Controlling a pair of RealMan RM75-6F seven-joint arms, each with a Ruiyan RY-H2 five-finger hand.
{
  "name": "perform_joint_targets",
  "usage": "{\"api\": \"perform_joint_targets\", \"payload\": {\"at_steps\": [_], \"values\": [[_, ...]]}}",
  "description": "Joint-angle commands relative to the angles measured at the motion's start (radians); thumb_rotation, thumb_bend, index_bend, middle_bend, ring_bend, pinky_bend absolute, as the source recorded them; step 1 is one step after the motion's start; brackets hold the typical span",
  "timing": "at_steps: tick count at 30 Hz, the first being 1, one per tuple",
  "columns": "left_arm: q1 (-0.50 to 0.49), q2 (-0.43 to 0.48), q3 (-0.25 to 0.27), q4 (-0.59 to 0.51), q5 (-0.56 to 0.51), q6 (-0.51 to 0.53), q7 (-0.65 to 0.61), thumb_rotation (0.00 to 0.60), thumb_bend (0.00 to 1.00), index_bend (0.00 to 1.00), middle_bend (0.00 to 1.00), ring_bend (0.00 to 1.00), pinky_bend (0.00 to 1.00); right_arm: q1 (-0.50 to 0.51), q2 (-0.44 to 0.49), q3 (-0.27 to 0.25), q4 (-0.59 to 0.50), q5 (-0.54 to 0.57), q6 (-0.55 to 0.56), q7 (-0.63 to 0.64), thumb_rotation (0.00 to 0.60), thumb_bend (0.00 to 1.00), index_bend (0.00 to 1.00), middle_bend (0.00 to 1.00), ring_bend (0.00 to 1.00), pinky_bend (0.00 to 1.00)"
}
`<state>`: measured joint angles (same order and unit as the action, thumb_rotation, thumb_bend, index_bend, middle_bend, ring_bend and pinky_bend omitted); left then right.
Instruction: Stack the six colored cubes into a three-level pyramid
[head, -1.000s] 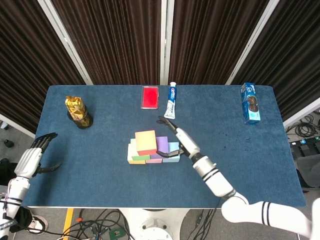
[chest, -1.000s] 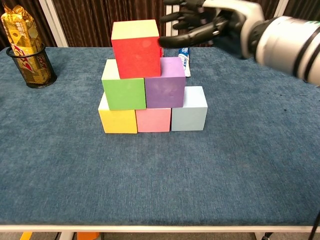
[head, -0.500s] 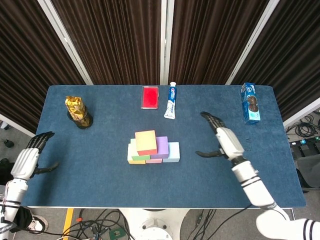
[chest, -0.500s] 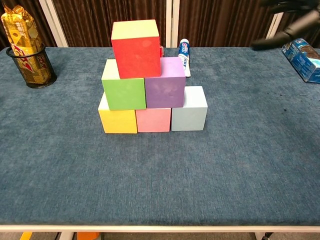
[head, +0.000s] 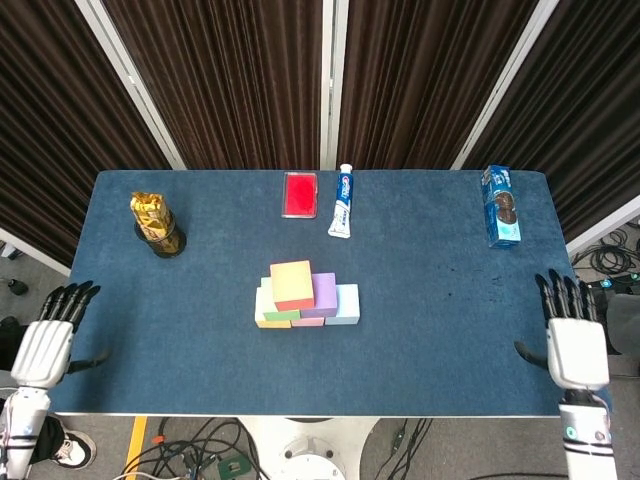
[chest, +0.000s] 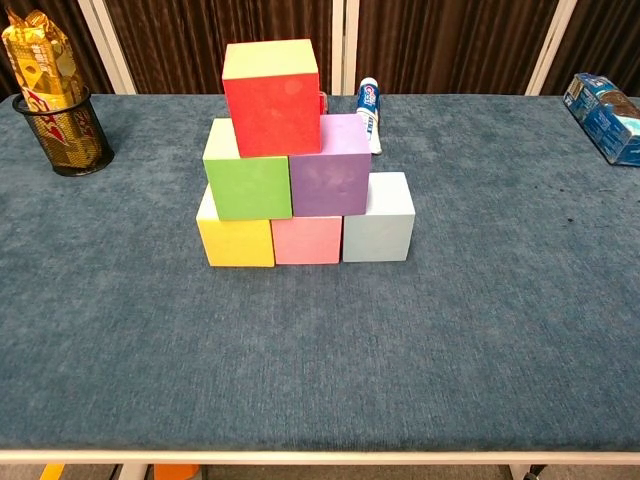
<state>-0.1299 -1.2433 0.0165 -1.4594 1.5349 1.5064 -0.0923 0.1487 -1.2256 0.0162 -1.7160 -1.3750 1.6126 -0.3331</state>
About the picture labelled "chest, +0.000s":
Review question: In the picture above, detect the purple cube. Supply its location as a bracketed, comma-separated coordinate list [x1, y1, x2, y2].
[288, 113, 373, 218]

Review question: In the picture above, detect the light blue cube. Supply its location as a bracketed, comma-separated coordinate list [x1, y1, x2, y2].
[341, 171, 417, 264]

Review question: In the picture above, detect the yellow cube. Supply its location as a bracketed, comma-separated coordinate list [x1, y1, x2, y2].
[195, 183, 276, 268]

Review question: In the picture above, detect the green cube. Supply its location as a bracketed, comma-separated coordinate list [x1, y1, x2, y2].
[202, 117, 294, 222]

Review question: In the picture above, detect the red-orange cube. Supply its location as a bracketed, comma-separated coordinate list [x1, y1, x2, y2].
[221, 38, 322, 159]

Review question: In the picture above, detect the pink cube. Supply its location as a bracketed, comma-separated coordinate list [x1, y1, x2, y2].
[271, 215, 344, 266]

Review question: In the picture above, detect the blue table cloth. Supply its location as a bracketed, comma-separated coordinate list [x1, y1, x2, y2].
[0, 93, 640, 454]

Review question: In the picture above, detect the white blue toothpaste tube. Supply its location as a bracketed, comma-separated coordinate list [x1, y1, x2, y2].
[355, 76, 384, 156]

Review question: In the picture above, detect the black mesh pen holder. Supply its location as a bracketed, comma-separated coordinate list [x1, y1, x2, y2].
[12, 85, 116, 177]

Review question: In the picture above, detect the blue cookie box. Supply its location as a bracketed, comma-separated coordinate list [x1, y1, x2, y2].
[562, 72, 640, 167]

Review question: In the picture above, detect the gold snack bag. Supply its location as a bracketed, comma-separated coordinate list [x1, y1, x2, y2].
[1, 8, 101, 169]

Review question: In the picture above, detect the white partition frame post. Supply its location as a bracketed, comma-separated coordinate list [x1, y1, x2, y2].
[77, 0, 137, 96]
[331, 0, 360, 96]
[524, 0, 581, 96]

